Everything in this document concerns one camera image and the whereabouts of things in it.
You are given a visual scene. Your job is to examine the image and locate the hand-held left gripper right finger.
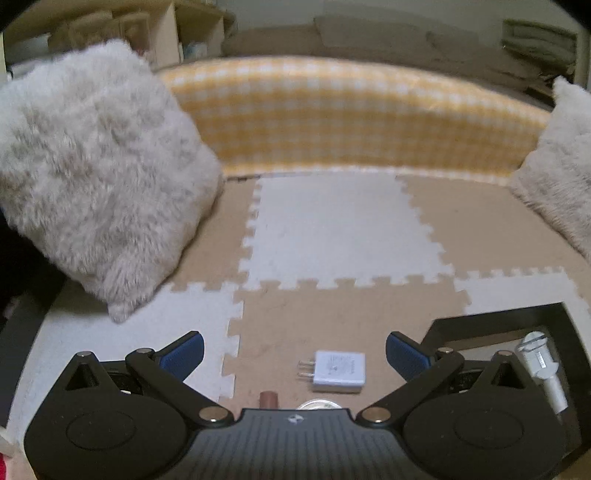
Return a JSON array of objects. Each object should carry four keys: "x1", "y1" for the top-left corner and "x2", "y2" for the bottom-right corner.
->
[{"x1": 355, "y1": 330, "x2": 539, "y2": 429}]

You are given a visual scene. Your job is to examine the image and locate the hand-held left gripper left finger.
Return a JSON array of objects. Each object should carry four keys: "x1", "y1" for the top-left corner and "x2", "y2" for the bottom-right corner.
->
[{"x1": 60, "y1": 330, "x2": 235, "y2": 429}]

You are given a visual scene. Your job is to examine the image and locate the white charger adapter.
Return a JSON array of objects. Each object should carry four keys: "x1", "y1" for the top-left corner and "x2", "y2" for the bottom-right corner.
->
[{"x1": 297, "y1": 350, "x2": 368, "y2": 395}]

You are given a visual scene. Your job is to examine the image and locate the black square tray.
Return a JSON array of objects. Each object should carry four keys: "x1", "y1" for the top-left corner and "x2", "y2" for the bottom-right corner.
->
[{"x1": 418, "y1": 302, "x2": 591, "y2": 457}]

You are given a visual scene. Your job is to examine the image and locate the white handheld holder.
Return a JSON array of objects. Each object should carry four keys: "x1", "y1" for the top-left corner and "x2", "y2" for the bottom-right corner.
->
[{"x1": 516, "y1": 331, "x2": 570, "y2": 416}]

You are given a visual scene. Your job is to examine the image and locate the beige and white foam mat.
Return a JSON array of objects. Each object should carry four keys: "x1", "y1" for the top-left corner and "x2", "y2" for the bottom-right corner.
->
[{"x1": 9, "y1": 173, "x2": 591, "y2": 439}]

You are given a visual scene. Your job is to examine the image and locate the large fluffy cream pillow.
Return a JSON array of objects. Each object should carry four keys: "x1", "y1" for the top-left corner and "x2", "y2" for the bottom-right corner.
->
[{"x1": 0, "y1": 39, "x2": 225, "y2": 324}]

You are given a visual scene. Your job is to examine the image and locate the yellow checkered mattress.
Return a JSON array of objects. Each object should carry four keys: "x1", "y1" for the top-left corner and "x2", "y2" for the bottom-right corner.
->
[{"x1": 159, "y1": 56, "x2": 552, "y2": 188}]

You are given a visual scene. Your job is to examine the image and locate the brown bedding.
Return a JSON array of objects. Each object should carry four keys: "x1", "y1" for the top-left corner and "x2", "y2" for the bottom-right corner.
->
[{"x1": 222, "y1": 16, "x2": 555, "y2": 107}]

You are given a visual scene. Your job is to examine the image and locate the wooden shelf unit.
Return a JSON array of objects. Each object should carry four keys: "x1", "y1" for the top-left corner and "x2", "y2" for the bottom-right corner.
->
[{"x1": 4, "y1": 0, "x2": 236, "y2": 75}]

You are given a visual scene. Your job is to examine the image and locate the green folded cloth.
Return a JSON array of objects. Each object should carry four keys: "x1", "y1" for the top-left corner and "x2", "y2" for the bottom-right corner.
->
[{"x1": 501, "y1": 18, "x2": 578, "y2": 75}]

